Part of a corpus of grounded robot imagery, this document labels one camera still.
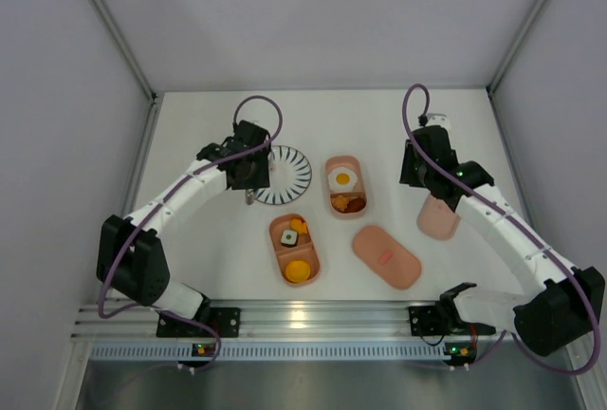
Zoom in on orange fish shaped food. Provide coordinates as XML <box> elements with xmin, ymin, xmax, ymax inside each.
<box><xmin>289</xmin><ymin>218</ymin><xmax>309</xmax><ymax>236</ymax></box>

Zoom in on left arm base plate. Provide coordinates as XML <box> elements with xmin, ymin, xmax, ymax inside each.
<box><xmin>156</xmin><ymin>307</ymin><xmax>241</xmax><ymax>338</ymax></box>

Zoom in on pink lunch box lid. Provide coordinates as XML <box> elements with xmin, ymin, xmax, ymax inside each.
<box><xmin>352</xmin><ymin>225</ymin><xmax>422</xmax><ymax>290</ymax></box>

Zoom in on orange fried nugget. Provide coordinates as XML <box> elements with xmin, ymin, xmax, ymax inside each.
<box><xmin>331</xmin><ymin>195</ymin><xmax>350</xmax><ymax>212</ymax></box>

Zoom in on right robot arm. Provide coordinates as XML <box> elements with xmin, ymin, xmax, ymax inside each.
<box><xmin>400</xmin><ymin>125</ymin><xmax>605</xmax><ymax>357</ymax></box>

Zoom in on brown meat slice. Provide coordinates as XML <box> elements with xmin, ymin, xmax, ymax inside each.
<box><xmin>344</xmin><ymin>197</ymin><xmax>366</xmax><ymax>214</ymax></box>

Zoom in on light pink lid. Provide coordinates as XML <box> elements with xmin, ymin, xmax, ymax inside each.
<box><xmin>416</xmin><ymin>195</ymin><xmax>460</xmax><ymax>241</ymax></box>

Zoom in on left aluminium frame post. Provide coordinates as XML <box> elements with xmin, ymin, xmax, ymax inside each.
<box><xmin>64</xmin><ymin>0</ymin><xmax>157</xmax><ymax>103</ymax></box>

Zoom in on orange round dumpling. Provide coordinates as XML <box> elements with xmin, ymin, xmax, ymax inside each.
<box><xmin>285</xmin><ymin>260</ymin><xmax>311</xmax><ymax>284</ymax></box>

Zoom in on fried egg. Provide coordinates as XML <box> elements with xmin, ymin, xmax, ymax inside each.
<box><xmin>327</xmin><ymin>167</ymin><xmax>358</xmax><ymax>193</ymax></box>

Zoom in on metal serving tongs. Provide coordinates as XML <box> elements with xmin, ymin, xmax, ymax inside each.
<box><xmin>245</xmin><ymin>190</ymin><xmax>255</xmax><ymax>205</ymax></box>

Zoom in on pink divided lunch box tray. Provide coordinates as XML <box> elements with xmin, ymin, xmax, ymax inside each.
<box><xmin>324</xmin><ymin>156</ymin><xmax>368</xmax><ymax>218</ymax></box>

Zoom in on sushi roll piece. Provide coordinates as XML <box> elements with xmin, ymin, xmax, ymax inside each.
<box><xmin>280</xmin><ymin>229</ymin><xmax>299</xmax><ymax>248</ymax></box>

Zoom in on aluminium mounting rail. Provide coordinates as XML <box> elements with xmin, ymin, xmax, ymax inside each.
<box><xmin>70</xmin><ymin>299</ymin><xmax>589</xmax><ymax>341</ymax></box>

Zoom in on blue striped white plate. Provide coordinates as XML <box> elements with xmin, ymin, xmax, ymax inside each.
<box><xmin>253</xmin><ymin>145</ymin><xmax>312</xmax><ymax>206</ymax></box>

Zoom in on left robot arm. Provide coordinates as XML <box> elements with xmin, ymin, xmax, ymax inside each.
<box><xmin>97</xmin><ymin>121</ymin><xmax>277</xmax><ymax>323</ymax></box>

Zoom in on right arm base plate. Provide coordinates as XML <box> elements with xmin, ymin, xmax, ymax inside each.
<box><xmin>407</xmin><ymin>303</ymin><xmax>496</xmax><ymax>337</ymax></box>

